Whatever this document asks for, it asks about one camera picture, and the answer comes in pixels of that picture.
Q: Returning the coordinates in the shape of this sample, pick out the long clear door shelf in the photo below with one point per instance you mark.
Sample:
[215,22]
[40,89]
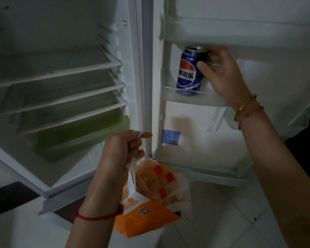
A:
[235,30]

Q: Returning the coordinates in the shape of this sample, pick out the person's right hand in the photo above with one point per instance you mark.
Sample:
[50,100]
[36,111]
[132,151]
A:
[227,77]

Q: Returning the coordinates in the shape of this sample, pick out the packaged round bread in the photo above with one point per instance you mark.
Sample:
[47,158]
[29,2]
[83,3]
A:
[155,180]

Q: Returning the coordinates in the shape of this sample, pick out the green crisper drawer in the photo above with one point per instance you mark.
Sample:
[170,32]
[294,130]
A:
[80,136]

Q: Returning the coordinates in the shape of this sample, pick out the person's right thumb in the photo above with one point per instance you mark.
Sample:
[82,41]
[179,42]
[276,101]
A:
[204,69]

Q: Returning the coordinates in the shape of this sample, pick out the orange and white plastic bag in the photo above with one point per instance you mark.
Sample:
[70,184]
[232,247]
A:
[144,219]

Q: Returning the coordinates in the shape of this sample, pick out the white refrigerator body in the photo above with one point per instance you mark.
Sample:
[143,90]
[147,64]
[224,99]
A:
[67,23]

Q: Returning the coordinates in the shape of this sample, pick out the clear door side bin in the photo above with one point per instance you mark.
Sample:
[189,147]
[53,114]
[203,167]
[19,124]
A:
[294,121]

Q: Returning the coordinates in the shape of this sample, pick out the clear door bottom shelf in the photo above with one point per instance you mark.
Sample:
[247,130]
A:
[209,174]

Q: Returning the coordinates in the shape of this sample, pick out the person's left hand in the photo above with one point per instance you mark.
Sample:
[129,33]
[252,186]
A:
[111,167]

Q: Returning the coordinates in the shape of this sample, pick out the small clear door shelf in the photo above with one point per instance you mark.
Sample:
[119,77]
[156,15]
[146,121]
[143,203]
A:
[170,92]

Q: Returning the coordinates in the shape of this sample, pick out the glass refrigerator shelf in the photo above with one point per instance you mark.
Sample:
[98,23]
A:
[54,64]
[67,87]
[72,111]

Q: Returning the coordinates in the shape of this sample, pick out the white refrigerator door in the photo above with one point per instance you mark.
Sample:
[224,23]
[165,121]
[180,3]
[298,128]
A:
[196,131]

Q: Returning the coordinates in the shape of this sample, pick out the person's left forearm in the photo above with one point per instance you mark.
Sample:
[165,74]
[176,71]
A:
[90,235]

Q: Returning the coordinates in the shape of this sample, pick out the person's left fingers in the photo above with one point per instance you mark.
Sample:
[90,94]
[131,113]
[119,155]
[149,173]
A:
[135,144]

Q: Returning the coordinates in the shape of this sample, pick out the person's right forearm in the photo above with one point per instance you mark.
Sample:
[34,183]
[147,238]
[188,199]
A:
[279,178]

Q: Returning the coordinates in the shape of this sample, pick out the blue soda can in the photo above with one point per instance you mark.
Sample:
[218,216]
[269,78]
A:
[188,72]

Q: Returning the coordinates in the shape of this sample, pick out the blue label sticker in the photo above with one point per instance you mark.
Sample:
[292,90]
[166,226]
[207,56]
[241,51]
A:
[170,137]

